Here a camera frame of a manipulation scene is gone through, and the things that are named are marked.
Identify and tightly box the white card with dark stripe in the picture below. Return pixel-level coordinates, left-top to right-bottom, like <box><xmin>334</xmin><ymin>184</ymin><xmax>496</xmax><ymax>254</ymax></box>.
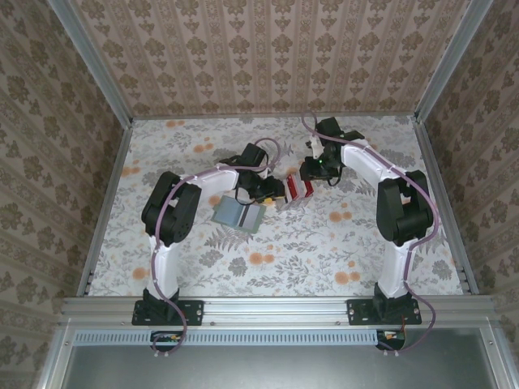
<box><xmin>237</xmin><ymin>205</ymin><xmax>264</xmax><ymax>231</ymax></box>

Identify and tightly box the floral table sheet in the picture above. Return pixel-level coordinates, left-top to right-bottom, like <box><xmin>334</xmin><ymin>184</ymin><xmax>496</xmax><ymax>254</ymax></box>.
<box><xmin>87</xmin><ymin>115</ymin><xmax>466</xmax><ymax>299</ymax></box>

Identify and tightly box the grey metal sheet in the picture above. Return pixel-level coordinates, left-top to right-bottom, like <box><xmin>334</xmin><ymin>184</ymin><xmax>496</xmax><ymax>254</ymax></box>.
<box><xmin>60</xmin><ymin>343</ymin><xmax>500</xmax><ymax>389</ymax></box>

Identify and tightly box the aluminium table side rail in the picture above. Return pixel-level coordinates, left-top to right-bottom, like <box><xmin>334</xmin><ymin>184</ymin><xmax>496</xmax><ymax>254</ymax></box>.
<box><xmin>415</xmin><ymin>117</ymin><xmax>478</xmax><ymax>296</ymax></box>
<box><xmin>75</xmin><ymin>121</ymin><xmax>135</xmax><ymax>299</ymax></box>

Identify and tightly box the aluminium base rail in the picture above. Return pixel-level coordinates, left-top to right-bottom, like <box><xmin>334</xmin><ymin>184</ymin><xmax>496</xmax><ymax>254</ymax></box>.
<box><xmin>60</xmin><ymin>295</ymin><xmax>502</xmax><ymax>327</ymax></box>

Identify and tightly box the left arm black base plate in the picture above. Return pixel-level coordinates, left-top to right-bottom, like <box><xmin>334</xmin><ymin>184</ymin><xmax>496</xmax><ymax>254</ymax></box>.
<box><xmin>131</xmin><ymin>298</ymin><xmax>204</xmax><ymax>327</ymax></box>

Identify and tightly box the grey slotted cable duct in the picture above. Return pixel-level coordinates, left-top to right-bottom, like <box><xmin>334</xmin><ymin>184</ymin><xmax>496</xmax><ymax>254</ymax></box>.
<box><xmin>75</xmin><ymin>328</ymin><xmax>406</xmax><ymax>346</ymax></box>

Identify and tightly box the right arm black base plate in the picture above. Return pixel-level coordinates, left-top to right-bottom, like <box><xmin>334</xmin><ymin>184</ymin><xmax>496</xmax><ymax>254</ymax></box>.
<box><xmin>347</xmin><ymin>298</ymin><xmax>422</xmax><ymax>327</ymax></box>

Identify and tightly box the aluminium frame post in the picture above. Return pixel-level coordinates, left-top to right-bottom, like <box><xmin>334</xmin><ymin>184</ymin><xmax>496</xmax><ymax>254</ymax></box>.
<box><xmin>414</xmin><ymin>0</ymin><xmax>494</xmax><ymax>122</ymax></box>
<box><xmin>47</xmin><ymin>0</ymin><xmax>135</xmax><ymax>127</ymax></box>

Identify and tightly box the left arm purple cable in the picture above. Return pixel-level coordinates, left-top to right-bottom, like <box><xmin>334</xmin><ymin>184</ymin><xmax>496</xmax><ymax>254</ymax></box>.
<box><xmin>150</xmin><ymin>137</ymin><xmax>283</xmax><ymax>360</ymax></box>

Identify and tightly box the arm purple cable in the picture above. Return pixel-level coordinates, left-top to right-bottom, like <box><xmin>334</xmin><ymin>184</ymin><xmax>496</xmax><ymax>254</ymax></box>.
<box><xmin>302</xmin><ymin>111</ymin><xmax>441</xmax><ymax>357</ymax></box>
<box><xmin>150</xmin><ymin>137</ymin><xmax>283</xmax><ymax>360</ymax></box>

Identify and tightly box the wire connector in duct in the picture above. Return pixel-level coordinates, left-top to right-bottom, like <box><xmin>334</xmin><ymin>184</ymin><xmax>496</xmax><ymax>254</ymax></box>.
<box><xmin>376</xmin><ymin>328</ymin><xmax>406</xmax><ymax>349</ymax></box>
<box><xmin>152</xmin><ymin>330</ymin><xmax>182</xmax><ymax>345</ymax></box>

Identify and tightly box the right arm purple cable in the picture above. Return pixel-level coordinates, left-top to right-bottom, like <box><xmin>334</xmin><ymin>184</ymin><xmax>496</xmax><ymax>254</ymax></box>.
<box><xmin>302</xmin><ymin>111</ymin><xmax>441</xmax><ymax>357</ymax></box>

